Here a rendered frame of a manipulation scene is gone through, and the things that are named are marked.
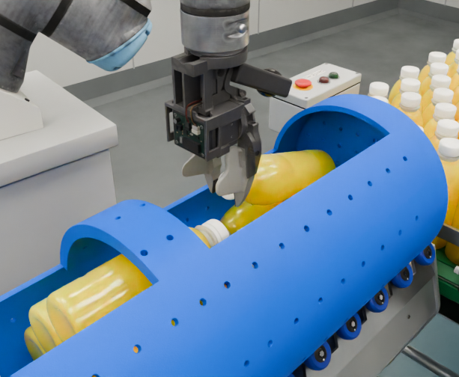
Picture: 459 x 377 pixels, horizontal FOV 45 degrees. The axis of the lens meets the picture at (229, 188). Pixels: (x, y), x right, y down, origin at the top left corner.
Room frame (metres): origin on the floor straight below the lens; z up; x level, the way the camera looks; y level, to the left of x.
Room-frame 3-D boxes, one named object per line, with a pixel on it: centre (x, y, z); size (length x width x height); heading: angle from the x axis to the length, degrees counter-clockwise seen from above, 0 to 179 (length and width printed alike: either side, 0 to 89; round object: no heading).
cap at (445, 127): (0.92, -0.40, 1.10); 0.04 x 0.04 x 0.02
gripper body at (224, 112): (0.60, 0.02, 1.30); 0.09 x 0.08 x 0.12; 136
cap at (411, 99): (1.04, -0.37, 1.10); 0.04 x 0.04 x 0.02
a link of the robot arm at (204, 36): (0.61, 0.01, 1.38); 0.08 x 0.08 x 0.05
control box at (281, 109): (1.15, -0.19, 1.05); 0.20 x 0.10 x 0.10; 136
